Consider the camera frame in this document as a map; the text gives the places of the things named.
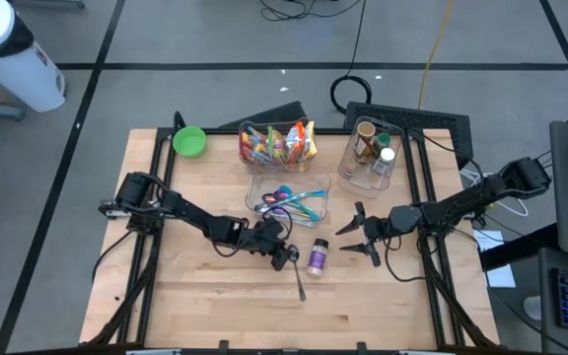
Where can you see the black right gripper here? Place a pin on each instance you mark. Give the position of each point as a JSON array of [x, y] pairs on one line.
[[380, 229]]

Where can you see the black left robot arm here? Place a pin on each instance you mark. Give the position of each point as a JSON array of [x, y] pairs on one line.
[[185, 207]]

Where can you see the grey-lid barcode spice bottle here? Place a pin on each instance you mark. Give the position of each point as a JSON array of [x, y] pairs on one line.
[[385, 160]]

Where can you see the white paper sheet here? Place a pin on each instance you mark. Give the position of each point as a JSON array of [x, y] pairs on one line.
[[503, 276]]

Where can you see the green bowl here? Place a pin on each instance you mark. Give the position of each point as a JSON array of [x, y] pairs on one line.
[[190, 141]]

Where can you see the rainbow bowl spoon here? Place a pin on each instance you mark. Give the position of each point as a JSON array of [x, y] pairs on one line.
[[269, 198]]

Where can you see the clear plastic bin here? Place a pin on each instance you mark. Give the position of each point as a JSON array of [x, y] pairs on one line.
[[323, 212], [363, 187], [244, 167]]

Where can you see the black mesh equipment box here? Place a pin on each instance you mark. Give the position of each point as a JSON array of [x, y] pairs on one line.
[[437, 120]]

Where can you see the green-edged ramen pack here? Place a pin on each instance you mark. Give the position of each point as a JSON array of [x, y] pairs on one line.
[[276, 143]]

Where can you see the pink black-cap spice bottle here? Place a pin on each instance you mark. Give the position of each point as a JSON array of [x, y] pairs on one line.
[[318, 256]]

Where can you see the black aluminium table frame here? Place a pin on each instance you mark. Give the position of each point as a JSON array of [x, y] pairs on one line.
[[142, 296]]

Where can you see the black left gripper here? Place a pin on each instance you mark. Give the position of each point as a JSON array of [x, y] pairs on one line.
[[259, 236]]

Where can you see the dark grey flat panel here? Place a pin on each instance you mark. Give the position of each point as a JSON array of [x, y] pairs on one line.
[[284, 114]]

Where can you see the white trash can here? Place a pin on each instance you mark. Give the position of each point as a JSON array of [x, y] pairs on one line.
[[18, 74]]

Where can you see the dark grey metal spoon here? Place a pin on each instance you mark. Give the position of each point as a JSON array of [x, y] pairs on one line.
[[294, 253]]

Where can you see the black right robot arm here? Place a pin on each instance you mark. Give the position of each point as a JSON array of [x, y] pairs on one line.
[[461, 202]]

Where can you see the white computer mouse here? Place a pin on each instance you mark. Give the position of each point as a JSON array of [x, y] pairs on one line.
[[533, 308]]

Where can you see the tan-lid white-label jar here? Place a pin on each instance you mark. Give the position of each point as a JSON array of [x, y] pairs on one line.
[[365, 135]]

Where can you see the orange ramen pack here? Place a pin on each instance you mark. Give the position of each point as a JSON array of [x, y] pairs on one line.
[[295, 140]]

